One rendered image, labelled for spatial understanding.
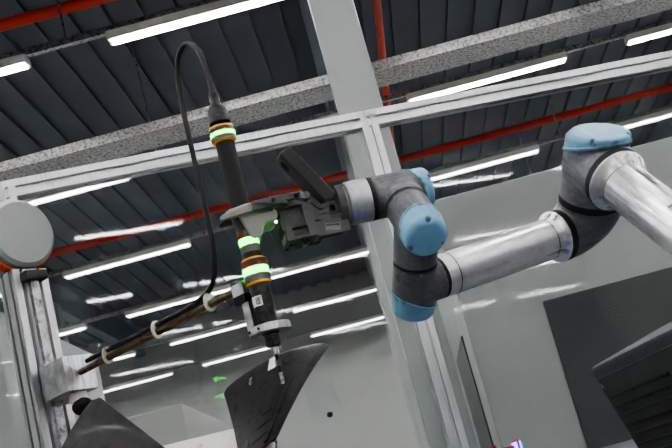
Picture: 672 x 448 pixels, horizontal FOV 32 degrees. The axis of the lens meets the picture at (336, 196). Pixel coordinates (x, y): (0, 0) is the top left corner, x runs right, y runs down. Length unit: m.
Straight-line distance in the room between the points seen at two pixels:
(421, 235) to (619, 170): 0.39
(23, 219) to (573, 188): 1.16
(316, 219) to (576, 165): 0.48
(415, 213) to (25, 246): 0.98
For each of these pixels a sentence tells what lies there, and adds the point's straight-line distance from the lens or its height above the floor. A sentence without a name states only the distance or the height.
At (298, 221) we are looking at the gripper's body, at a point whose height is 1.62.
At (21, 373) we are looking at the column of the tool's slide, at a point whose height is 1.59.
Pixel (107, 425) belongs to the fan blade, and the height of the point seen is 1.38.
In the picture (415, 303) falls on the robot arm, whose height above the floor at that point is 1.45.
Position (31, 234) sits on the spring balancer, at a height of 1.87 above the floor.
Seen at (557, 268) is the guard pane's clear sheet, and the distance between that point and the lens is 2.86.
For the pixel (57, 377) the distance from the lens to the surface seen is 2.44.
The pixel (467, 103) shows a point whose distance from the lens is 2.92.
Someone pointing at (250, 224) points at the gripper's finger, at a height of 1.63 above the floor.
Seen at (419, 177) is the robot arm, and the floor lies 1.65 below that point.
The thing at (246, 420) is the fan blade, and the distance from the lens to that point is 2.10.
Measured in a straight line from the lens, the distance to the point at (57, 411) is 2.51.
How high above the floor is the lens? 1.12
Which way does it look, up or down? 15 degrees up
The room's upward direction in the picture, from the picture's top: 15 degrees counter-clockwise
